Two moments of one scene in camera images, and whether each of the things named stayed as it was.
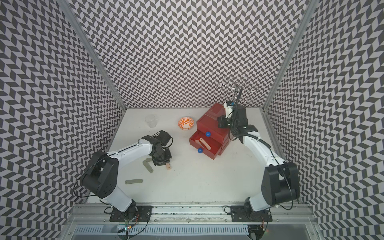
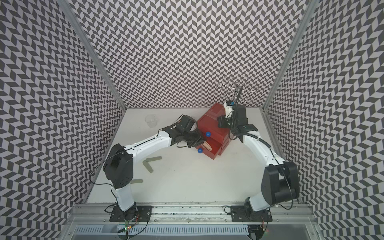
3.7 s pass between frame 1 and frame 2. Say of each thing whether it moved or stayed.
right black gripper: stayed
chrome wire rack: stayed
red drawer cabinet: stayed
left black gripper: moved
